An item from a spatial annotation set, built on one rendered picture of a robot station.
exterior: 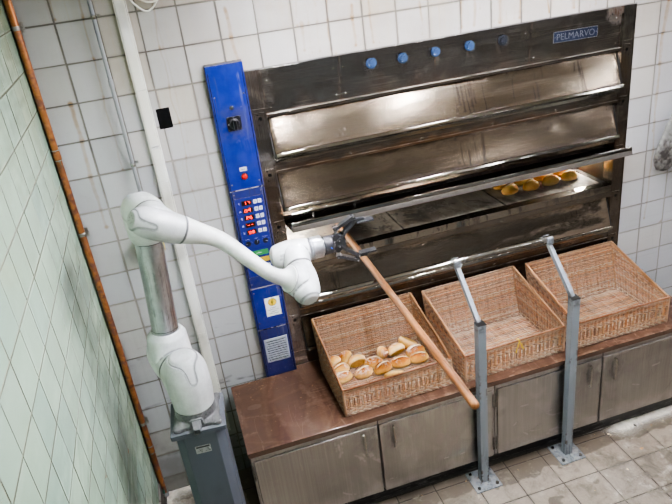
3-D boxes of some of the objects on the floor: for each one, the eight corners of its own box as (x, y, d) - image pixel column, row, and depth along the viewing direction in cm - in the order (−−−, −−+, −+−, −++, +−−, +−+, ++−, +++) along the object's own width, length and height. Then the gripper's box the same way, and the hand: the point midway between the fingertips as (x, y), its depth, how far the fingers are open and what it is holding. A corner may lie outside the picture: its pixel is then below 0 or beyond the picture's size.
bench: (249, 467, 359) (229, 383, 334) (626, 353, 409) (633, 272, 384) (269, 548, 310) (247, 456, 285) (694, 407, 360) (708, 318, 335)
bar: (335, 489, 338) (304, 294, 287) (551, 420, 365) (558, 230, 313) (354, 535, 311) (323, 329, 259) (586, 457, 337) (600, 256, 285)
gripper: (316, 213, 253) (368, 201, 258) (324, 269, 264) (374, 257, 269) (321, 220, 247) (374, 208, 251) (329, 277, 258) (380, 265, 262)
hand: (371, 234), depth 260 cm, fingers open, 13 cm apart
